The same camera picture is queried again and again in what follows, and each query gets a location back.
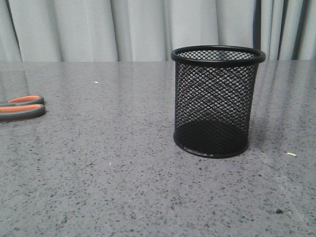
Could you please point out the grey orange handled scissors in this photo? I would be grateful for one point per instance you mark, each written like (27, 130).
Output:
(21, 108)

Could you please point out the black mesh pen bucket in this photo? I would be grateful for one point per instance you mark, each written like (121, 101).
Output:
(214, 86)

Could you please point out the white grey curtain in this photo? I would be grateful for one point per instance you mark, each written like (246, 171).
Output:
(148, 30)

